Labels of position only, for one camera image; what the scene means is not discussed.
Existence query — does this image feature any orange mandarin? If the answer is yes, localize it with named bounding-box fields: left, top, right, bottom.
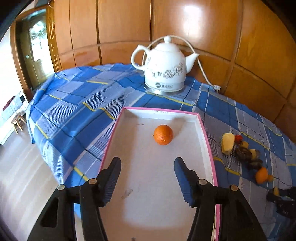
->
left=255, top=167, right=268, bottom=184
left=153, top=125, right=174, bottom=146

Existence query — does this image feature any cut fruit with dark skin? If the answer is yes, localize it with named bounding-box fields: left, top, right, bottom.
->
left=249, top=149, right=260, bottom=160

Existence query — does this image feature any dark brown spiky fruit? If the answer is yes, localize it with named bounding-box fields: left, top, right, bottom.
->
left=234, top=147, right=252, bottom=163

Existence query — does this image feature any small yellow round fruit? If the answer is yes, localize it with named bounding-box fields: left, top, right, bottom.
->
left=240, top=141, right=249, bottom=149

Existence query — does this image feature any small red tomato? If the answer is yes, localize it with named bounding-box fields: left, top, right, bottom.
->
left=234, top=135, right=243, bottom=145

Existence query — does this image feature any white pink-rimmed cardboard tray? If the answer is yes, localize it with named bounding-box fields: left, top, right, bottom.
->
left=87, top=108, right=217, bottom=240

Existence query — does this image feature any blue plaid tablecloth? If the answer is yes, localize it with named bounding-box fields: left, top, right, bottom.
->
left=27, top=64, right=295, bottom=240

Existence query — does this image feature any orange mandarin in tray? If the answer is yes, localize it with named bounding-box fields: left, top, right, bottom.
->
left=153, top=125, right=174, bottom=146

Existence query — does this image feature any small wooden stool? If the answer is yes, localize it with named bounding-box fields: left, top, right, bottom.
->
left=11, top=113, right=27, bottom=134

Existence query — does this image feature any white sofa with blue cover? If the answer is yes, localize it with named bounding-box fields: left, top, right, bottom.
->
left=0, top=91, right=29, bottom=145

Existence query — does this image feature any white ceramic electric kettle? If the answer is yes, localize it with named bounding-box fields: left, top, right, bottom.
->
left=130, top=35, right=199, bottom=95

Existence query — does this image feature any wooden door with glass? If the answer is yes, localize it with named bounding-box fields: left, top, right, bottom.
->
left=10, top=6, right=54, bottom=91

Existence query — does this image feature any white kettle power cable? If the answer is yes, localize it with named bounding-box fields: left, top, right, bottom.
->
left=142, top=34, right=221, bottom=92

